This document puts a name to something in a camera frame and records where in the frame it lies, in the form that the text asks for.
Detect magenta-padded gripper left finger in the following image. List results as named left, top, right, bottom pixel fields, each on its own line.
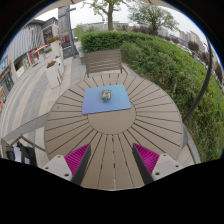
left=41, top=143, right=92, bottom=186

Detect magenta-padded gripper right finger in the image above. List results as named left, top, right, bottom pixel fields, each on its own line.
left=131, top=143, right=184, bottom=186

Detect transparent computer mouse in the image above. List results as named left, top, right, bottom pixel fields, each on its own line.
left=101, top=89, right=113, bottom=102

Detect blue square mouse pad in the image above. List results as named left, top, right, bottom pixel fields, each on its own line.
left=81, top=84, right=132, bottom=115

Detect black bag with white papers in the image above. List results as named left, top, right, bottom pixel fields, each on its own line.
left=4, top=141, right=38, bottom=167

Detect curved black parasol pole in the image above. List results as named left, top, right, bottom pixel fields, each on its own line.
left=181, top=39, right=214, bottom=123

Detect brown slatted wooden chair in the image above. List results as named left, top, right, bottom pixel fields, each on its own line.
left=83, top=48, right=129, bottom=79

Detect tall white planter with flowers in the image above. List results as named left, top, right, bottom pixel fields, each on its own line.
left=47, top=35, right=63, bottom=58

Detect grey shopfront building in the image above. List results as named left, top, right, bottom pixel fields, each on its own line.
left=0, top=18, right=59, bottom=111

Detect distant apartment buildings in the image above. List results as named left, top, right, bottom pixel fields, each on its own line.
left=156, top=26, right=224, bottom=74

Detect grey street lamp pole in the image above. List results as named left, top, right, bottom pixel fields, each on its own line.
left=64, top=6, right=77, bottom=60

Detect tall grey tower building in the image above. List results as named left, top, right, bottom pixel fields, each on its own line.
left=57, top=6, right=72, bottom=49

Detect broad green tree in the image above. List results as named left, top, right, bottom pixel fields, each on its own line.
left=128, top=3, right=180, bottom=36

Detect slender green tree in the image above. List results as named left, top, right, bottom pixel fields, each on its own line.
left=84, top=0, right=129, bottom=32

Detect beige parasol canopy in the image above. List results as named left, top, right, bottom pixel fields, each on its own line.
left=49, top=0, right=161, bottom=8

